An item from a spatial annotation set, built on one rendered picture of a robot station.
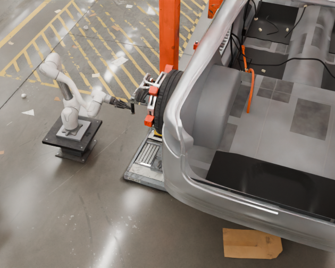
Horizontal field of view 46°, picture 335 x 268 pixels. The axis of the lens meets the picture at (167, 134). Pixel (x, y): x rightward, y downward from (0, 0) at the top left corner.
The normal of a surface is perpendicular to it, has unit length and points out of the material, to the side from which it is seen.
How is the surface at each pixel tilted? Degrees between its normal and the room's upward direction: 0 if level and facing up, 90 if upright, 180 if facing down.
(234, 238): 1
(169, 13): 90
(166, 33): 90
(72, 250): 0
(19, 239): 0
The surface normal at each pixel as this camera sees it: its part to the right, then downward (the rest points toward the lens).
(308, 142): -0.12, -0.40
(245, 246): 0.02, -0.68
